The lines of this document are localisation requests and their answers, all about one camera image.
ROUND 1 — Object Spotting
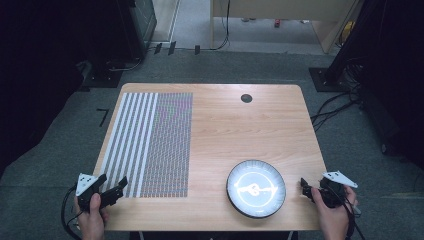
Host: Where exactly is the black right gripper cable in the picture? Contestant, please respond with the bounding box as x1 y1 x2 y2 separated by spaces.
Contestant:
328 186 368 240

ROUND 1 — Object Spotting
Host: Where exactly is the person's right hand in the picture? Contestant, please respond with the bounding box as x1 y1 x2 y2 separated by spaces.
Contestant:
310 184 360 240

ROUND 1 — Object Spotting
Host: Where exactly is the striped woven placemat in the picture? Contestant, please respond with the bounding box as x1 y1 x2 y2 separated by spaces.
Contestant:
99 91 194 199

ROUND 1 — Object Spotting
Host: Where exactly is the bundle of black floor cables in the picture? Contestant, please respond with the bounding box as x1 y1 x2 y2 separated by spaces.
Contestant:
310 59 366 133

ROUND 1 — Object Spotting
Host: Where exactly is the black hanging cable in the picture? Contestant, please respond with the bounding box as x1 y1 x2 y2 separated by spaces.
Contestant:
213 0 232 52

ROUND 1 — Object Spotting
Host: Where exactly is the dark-rimmed patterned plate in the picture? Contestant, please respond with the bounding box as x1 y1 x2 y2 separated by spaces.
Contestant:
225 159 287 220

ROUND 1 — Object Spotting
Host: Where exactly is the yellow object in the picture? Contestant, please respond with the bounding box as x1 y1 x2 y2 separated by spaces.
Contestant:
339 20 356 47

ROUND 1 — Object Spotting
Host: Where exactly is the dark cabinet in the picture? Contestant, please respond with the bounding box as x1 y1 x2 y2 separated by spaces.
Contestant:
114 0 158 62

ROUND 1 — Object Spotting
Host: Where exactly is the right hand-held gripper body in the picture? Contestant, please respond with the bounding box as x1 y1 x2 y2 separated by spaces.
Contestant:
311 170 359 210

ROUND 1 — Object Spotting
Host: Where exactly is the person's left hand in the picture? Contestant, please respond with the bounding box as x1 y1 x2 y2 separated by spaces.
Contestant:
74 192 110 240

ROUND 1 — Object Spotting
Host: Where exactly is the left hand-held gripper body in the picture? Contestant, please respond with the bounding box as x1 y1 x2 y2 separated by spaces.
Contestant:
75 172 102 212

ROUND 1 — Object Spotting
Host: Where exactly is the black stand base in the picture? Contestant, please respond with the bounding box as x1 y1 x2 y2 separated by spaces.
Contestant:
308 66 352 93
79 59 125 90

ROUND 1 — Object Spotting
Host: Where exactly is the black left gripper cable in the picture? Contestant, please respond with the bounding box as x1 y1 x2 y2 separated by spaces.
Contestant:
60 184 83 240

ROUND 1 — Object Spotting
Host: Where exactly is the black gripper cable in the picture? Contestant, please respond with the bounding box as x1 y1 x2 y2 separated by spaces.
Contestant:
60 184 83 240
328 186 368 240

